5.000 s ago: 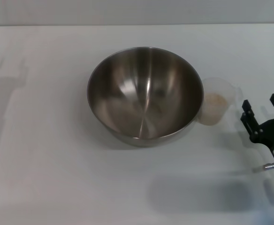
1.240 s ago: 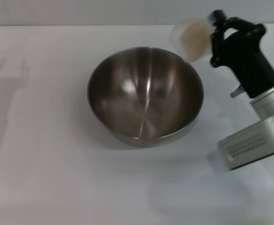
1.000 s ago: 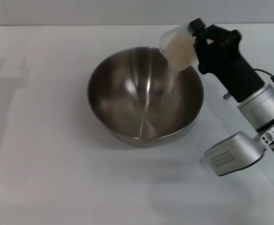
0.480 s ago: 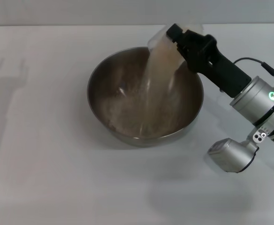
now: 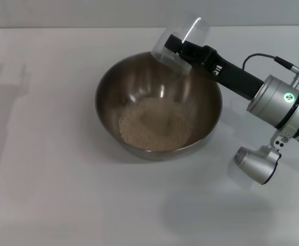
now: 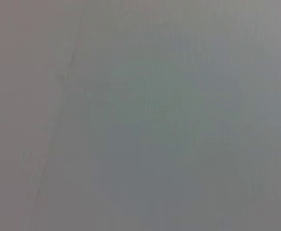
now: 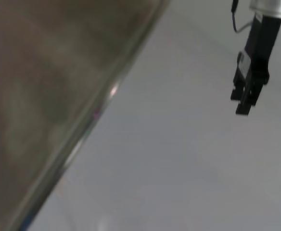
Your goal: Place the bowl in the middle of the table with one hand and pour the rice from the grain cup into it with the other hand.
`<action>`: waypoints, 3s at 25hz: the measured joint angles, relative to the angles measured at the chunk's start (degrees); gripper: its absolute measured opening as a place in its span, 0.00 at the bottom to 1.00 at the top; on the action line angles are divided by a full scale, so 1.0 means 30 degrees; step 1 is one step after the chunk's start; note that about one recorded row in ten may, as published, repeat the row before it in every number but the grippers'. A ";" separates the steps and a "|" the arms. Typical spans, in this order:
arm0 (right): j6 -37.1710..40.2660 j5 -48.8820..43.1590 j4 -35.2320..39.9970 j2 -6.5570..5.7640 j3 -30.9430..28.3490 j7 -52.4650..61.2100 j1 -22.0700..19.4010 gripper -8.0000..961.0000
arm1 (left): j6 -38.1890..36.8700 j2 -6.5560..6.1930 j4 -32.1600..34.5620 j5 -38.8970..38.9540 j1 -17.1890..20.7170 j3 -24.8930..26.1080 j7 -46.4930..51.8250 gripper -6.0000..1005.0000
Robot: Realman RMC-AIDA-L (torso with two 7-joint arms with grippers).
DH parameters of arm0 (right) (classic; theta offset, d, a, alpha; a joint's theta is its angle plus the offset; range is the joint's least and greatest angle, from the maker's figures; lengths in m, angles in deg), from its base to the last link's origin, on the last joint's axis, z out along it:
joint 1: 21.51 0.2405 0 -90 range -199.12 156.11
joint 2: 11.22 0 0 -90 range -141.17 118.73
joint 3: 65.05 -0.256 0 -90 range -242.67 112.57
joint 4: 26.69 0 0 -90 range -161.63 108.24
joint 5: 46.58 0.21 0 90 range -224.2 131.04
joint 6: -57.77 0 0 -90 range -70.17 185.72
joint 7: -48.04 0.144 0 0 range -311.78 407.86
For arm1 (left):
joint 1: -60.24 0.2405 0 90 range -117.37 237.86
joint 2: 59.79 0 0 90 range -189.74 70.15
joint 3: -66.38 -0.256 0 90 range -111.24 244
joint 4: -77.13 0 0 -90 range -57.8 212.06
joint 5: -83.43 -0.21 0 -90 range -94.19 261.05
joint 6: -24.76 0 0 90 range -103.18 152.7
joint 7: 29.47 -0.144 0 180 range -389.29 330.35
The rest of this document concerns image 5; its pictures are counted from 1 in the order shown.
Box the clear plastic measuring cup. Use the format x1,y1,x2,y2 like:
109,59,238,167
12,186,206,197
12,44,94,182
150,17,210,74

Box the stainless steel mixing bowl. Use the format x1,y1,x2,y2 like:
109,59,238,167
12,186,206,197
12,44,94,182
95,51,223,162

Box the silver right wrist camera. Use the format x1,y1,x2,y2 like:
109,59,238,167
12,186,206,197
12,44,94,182
234,131,291,186

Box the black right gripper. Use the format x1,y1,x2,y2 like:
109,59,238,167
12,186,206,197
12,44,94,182
164,35,265,101

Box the white rice grains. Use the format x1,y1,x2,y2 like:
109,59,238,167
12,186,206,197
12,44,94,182
118,97,194,151

